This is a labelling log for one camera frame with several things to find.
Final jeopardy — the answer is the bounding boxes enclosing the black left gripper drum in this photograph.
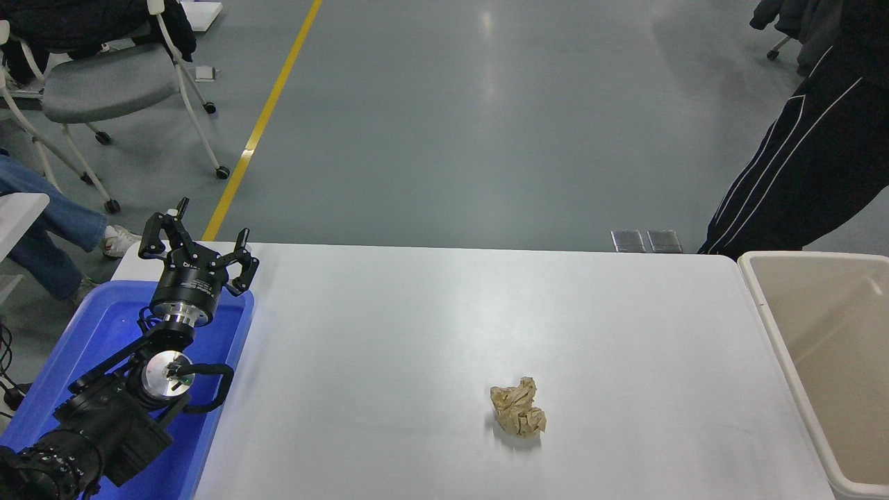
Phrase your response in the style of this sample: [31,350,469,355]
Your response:
[149,258,230,316]

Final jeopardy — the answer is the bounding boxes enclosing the crumpled tan paper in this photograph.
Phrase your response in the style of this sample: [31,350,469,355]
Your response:
[490,376,547,438]

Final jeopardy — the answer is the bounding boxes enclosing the blue plastic tray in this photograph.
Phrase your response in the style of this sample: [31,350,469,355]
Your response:
[0,280,255,500]

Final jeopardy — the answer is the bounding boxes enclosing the seated person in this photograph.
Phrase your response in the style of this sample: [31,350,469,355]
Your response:
[0,154,143,306]

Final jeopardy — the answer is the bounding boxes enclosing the white side table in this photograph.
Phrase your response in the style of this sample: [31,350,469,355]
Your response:
[0,193,51,262]

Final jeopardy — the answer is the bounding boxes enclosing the white foam board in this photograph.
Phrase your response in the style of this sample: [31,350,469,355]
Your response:
[179,0,223,33]

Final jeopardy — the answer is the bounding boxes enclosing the dark jacket on grey chair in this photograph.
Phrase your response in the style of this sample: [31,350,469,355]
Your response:
[0,0,197,85]

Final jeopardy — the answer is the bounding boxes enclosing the standing person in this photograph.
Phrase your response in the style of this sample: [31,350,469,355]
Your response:
[697,0,889,255]

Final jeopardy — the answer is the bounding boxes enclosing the large pale bin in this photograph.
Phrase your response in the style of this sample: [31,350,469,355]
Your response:
[738,250,889,500]

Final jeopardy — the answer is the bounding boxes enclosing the dark coats on wheeled chair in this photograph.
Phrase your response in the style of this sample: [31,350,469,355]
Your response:
[749,0,841,78]

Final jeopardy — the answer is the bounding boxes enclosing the grey chair with white frame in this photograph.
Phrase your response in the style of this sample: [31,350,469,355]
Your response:
[0,0,231,215]

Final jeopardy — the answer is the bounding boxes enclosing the black cable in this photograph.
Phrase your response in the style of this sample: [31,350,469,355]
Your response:
[0,325,32,417]

